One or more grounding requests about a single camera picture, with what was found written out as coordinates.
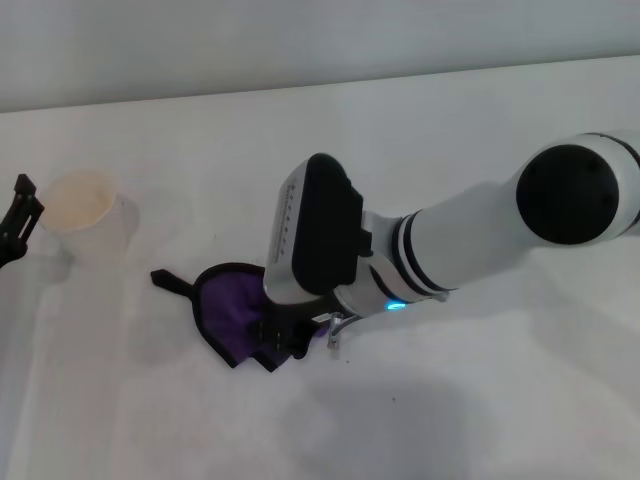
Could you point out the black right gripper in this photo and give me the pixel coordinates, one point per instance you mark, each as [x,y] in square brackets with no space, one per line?
[305,311]

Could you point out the white paper cup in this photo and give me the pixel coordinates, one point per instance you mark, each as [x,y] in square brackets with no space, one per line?
[95,235]

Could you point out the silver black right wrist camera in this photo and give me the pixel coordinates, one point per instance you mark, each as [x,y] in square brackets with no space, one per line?
[320,230]

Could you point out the purple rag with black trim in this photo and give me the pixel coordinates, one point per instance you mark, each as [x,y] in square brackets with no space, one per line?
[220,310]

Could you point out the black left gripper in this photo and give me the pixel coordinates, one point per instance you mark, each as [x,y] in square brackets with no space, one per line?
[10,247]

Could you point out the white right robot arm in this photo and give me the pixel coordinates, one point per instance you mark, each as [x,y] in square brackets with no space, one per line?
[475,235]

